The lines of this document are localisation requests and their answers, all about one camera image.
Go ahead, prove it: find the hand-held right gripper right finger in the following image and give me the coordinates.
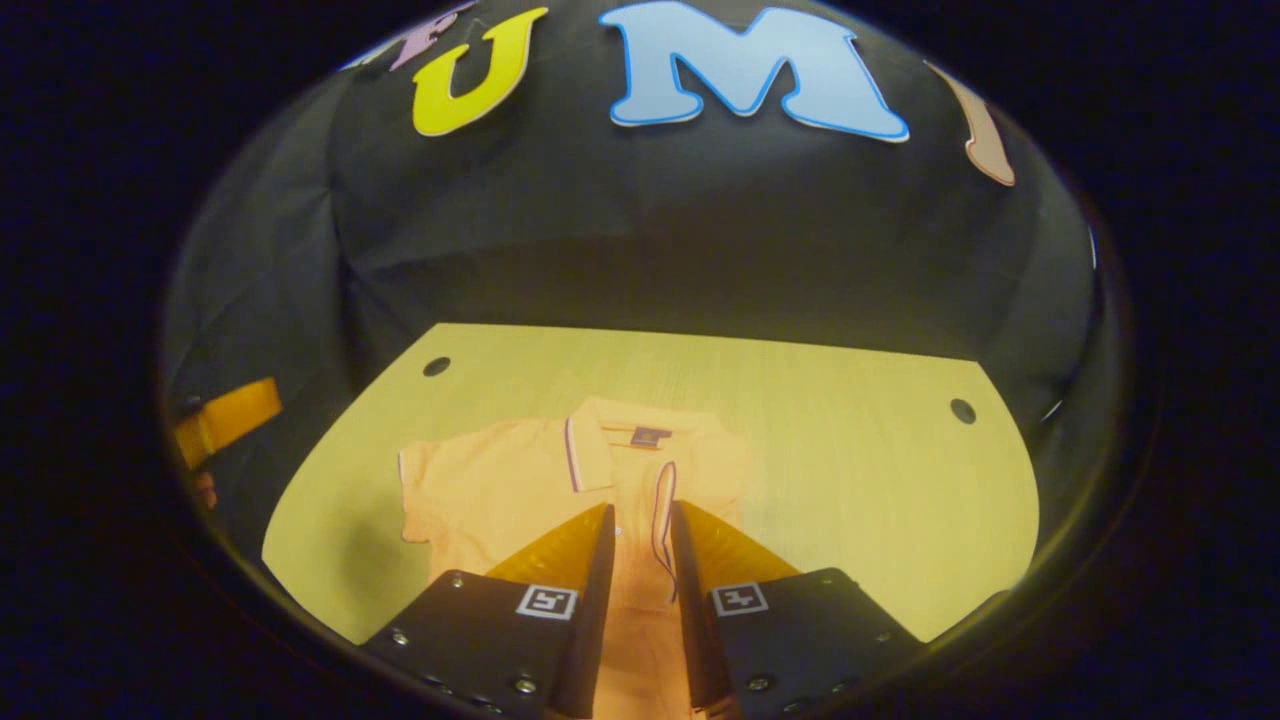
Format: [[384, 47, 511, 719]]
[[668, 500, 926, 720]]

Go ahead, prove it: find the black backdrop cloth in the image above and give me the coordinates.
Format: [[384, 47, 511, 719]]
[[160, 0, 1101, 561]]

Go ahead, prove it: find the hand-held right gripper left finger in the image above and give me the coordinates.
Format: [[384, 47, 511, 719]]
[[362, 502, 617, 720]]

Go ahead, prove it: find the orange T-shirt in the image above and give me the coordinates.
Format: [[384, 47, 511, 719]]
[[397, 395, 751, 720]]

